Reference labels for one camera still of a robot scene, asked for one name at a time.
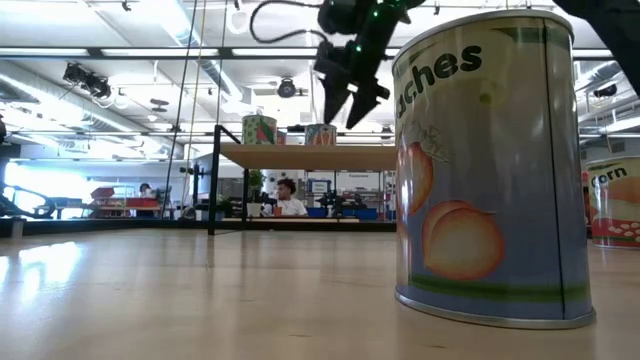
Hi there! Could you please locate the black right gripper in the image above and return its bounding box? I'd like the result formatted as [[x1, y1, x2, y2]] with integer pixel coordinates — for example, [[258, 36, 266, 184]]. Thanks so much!
[[323, 22, 401, 130]]

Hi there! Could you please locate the carrot picture tin can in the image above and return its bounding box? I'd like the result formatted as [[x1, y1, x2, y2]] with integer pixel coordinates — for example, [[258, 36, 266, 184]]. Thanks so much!
[[304, 123, 338, 147]]

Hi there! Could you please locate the watermelon picture tin can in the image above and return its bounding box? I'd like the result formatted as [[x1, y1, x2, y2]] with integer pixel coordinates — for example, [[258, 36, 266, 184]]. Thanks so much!
[[242, 114, 278, 146]]

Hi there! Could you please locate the blue peaches tin can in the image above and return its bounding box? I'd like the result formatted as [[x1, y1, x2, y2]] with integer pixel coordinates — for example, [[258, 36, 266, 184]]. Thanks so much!
[[392, 9, 597, 331]]

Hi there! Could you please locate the corn tin can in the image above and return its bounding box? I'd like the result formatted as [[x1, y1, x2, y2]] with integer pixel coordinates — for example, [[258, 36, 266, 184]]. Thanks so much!
[[584, 156, 640, 250]]

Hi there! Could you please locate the wooden shelf board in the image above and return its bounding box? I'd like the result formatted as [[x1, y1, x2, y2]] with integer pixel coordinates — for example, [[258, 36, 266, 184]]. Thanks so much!
[[219, 143, 399, 172]]

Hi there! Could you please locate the white equipment sign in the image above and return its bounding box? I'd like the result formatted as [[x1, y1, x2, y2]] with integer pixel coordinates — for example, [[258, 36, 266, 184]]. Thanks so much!
[[335, 172, 381, 192]]

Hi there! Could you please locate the blue storage bin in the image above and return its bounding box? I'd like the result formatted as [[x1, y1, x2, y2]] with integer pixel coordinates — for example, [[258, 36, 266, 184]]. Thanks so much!
[[342, 207, 379, 222]]

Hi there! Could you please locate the potted green plant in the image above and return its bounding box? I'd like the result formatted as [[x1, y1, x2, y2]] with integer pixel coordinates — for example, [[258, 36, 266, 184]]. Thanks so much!
[[246, 169, 266, 219]]

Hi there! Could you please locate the thin wooden board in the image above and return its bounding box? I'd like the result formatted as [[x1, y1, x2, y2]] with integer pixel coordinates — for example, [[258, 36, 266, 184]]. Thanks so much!
[[220, 217, 360, 224]]

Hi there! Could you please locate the black stand pole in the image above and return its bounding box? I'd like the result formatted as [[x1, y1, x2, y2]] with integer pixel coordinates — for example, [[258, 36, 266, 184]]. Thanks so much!
[[179, 162, 211, 221]]

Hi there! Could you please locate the grey office chair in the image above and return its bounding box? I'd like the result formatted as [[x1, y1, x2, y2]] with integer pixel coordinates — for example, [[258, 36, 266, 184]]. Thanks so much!
[[154, 185, 174, 220]]

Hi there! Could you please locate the red tool cart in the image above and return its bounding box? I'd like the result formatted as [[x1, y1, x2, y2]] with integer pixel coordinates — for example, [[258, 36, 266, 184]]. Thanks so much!
[[88, 185, 161, 220]]

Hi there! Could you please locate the black track light cluster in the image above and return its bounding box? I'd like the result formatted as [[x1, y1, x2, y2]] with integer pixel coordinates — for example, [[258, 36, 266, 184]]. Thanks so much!
[[62, 62, 112, 100]]

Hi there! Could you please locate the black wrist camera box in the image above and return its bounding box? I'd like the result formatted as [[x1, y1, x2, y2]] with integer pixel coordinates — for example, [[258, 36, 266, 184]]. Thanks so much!
[[313, 40, 351, 76]]

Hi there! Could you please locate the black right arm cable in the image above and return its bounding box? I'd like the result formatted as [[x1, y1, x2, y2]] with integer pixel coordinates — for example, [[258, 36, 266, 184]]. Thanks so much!
[[248, 0, 329, 45]]

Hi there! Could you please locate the thin hanging cable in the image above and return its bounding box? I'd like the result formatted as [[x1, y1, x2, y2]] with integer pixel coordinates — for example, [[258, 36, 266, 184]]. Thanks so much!
[[216, 0, 229, 127]]

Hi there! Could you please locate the black overhead frame bar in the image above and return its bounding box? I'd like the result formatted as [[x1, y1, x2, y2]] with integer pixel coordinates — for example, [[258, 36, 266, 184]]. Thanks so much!
[[0, 46, 640, 62]]

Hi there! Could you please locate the white hanging ring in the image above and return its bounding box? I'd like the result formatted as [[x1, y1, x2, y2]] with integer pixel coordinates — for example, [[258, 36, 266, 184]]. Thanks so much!
[[225, 4, 253, 35]]

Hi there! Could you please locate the black metal shelf frame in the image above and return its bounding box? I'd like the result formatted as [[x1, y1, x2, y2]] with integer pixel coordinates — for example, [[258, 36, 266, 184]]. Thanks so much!
[[207, 124, 399, 236]]

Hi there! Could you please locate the dark hanging cable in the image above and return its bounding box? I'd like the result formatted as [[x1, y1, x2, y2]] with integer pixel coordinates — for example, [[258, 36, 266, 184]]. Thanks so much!
[[160, 0, 200, 220]]

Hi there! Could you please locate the black table border rail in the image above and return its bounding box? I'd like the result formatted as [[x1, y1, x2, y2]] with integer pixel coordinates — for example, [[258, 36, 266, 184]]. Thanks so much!
[[0, 217, 399, 239]]

